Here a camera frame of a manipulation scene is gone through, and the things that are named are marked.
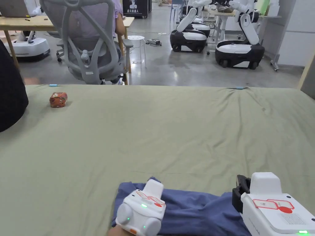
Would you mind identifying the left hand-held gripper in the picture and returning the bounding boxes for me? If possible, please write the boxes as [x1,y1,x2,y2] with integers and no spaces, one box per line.
[115,179,167,236]

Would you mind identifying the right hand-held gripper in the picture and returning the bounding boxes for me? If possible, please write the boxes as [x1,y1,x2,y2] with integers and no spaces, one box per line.
[232,172,315,236]

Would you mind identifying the dark blue shirt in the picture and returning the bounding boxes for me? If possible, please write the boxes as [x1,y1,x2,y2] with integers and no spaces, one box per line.
[111,176,248,236]

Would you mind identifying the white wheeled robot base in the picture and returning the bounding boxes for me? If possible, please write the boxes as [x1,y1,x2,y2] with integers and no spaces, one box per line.
[0,0,51,62]

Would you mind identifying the person's left hand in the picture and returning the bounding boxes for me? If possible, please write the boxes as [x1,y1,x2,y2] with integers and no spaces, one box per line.
[107,226,128,236]

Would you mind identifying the bed with pale green sheet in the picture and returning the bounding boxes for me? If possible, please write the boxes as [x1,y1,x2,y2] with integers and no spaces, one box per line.
[0,84,315,236]

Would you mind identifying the small red patterned box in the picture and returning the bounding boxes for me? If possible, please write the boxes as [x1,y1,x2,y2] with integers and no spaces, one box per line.
[49,92,68,108]

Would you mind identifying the white and black wheeled robot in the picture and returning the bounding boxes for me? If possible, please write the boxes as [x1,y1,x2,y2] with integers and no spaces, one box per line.
[215,0,265,69]
[170,0,208,53]
[190,21,211,38]

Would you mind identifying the grey mesh office chair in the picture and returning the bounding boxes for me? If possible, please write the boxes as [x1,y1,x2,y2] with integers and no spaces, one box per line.
[39,0,134,85]

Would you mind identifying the white round stool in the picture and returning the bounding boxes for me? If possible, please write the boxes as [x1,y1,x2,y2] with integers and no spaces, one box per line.
[127,35,147,69]

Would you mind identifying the large black rounded object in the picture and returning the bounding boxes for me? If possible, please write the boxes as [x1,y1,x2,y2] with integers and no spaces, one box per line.
[0,39,29,133]

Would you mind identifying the white-legged desk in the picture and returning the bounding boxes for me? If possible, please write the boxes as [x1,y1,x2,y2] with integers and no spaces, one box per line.
[209,7,282,48]

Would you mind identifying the pale blue chair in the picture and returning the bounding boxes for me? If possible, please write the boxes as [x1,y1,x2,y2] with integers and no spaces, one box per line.
[169,0,185,22]

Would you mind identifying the wooden table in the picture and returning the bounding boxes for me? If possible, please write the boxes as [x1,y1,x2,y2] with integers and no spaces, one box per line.
[0,0,135,85]

